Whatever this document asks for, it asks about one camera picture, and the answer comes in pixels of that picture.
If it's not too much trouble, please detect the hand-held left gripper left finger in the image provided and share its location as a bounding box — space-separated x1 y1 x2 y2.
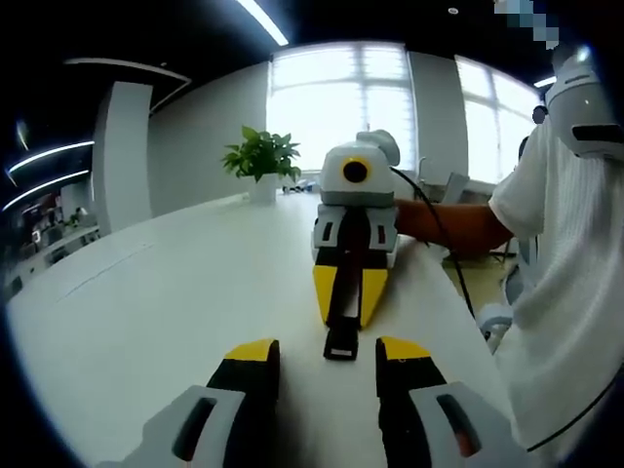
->
97 337 282 468

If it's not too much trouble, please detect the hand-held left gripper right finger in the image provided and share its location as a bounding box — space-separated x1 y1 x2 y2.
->
374 335 530 468

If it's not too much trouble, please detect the black plastic buckle part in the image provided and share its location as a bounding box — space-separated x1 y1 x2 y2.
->
323 330 361 363

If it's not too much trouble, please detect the white plant pot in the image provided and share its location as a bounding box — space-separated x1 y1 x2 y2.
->
248 174 279 207

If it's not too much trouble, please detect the window with blinds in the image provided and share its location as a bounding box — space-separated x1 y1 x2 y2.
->
453 54 543 186
265 41 421 186

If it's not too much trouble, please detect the green potted plant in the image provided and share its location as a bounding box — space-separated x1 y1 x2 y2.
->
221 125 304 183

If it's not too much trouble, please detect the white office chair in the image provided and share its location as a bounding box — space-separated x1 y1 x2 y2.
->
475 300 519 353

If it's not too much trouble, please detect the black cable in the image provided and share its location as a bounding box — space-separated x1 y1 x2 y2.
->
525 373 621 452
388 165 477 319

